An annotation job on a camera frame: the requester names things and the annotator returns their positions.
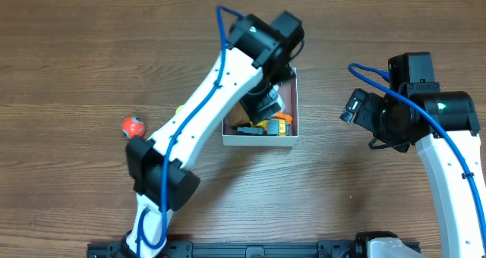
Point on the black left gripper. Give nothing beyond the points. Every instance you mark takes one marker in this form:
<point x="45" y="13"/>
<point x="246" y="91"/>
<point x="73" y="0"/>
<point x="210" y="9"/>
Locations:
<point x="262" y="111"/>

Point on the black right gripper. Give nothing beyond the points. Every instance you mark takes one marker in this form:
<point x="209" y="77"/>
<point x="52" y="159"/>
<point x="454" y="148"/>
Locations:
<point x="369" y="114"/>

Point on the brown plush toy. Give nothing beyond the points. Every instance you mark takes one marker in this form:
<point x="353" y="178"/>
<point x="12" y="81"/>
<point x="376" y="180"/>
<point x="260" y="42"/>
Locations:
<point x="237" y="116"/>

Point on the white plush duck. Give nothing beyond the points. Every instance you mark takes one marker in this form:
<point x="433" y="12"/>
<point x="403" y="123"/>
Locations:
<point x="284" y="101"/>

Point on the yellow toy truck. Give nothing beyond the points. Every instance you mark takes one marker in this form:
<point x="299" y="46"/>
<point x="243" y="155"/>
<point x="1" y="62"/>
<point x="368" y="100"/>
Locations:
<point x="276" y="127"/>

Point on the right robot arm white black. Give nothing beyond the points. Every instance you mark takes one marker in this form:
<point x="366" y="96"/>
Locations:
<point x="444" y="129"/>

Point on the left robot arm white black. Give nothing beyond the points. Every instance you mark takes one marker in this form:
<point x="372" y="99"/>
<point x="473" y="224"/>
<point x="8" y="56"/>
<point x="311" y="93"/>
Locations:
<point x="254" y="57"/>

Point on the white box with pink interior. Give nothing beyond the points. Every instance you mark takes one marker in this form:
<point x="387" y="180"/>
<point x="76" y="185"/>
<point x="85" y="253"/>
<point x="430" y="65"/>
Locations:
<point x="230" y="137"/>

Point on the orange toy ball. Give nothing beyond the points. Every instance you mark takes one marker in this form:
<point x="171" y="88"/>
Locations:
<point x="133" y="126"/>

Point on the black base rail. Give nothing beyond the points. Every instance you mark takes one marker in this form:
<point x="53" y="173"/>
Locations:
<point x="321" y="249"/>

